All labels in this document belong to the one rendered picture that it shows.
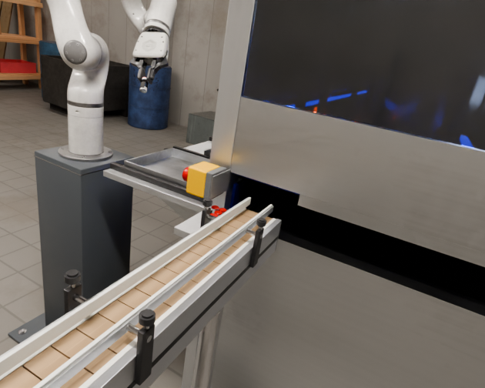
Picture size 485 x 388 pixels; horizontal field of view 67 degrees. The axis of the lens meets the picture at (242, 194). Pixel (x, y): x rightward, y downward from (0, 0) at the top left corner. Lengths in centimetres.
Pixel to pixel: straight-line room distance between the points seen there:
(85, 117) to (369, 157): 97
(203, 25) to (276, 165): 487
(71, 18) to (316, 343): 121
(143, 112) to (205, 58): 119
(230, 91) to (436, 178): 50
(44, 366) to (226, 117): 65
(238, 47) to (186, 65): 493
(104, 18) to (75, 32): 566
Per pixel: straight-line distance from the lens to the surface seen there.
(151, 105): 541
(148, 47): 126
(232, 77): 92
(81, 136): 143
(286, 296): 103
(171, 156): 146
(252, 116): 91
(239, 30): 92
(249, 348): 119
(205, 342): 93
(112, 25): 687
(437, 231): 87
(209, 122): 477
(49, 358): 56
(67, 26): 136
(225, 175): 94
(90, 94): 139
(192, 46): 578
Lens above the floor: 133
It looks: 22 degrees down
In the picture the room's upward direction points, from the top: 9 degrees clockwise
